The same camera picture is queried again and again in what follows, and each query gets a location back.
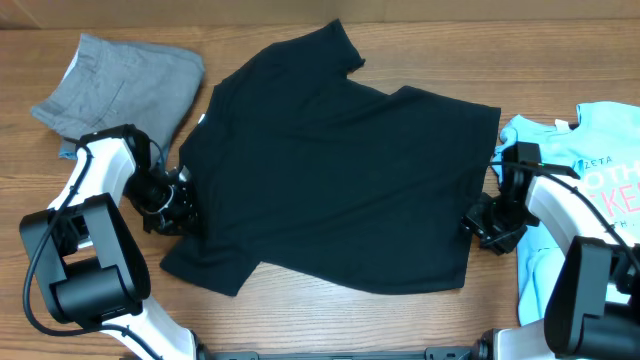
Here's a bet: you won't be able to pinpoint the black t-shirt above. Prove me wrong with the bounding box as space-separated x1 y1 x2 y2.
161 21 501 296

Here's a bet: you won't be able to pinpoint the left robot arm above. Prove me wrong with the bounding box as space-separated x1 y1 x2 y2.
19 124 210 360

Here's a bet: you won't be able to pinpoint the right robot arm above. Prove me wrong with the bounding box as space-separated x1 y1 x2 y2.
462 142 639 359

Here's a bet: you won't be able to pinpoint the light blue printed t-shirt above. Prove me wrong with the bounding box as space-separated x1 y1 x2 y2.
493 101 639 325

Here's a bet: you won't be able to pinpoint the folded grey shorts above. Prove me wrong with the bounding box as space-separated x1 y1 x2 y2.
31 34 205 164

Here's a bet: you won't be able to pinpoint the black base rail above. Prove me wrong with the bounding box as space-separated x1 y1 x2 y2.
208 346 477 360

